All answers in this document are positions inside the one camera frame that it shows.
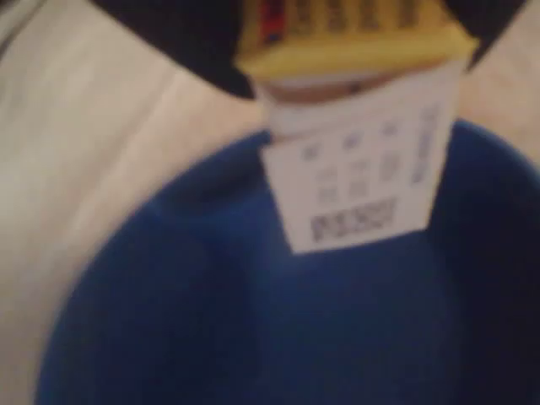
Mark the yellow printed cardboard box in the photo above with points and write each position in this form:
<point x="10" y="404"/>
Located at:
<point x="358" y="126"/>

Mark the blue bowl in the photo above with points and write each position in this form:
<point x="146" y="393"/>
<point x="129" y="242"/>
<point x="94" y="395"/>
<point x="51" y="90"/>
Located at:
<point x="295" y="316"/>

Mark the white table cloth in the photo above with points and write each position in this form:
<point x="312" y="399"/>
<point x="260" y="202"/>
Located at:
<point x="84" y="147"/>

